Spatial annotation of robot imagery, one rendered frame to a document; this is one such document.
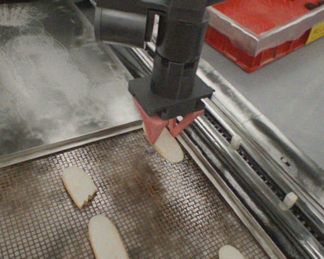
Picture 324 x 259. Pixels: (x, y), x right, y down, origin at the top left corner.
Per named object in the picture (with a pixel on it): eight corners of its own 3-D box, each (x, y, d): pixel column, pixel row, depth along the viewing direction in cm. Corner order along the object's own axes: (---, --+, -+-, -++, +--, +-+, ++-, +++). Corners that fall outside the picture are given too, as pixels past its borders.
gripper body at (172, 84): (126, 91, 45) (129, 43, 40) (186, 77, 49) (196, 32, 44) (148, 121, 41) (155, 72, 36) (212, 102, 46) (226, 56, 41)
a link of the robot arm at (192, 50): (212, 18, 34) (211, -2, 38) (147, 7, 34) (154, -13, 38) (198, 73, 39) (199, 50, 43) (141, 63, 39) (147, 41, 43)
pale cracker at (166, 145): (189, 159, 49) (190, 153, 48) (167, 167, 47) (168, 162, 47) (156, 117, 55) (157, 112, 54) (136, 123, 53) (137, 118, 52)
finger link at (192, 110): (135, 129, 52) (140, 80, 45) (173, 117, 55) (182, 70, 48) (156, 159, 48) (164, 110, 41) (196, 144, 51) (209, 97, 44)
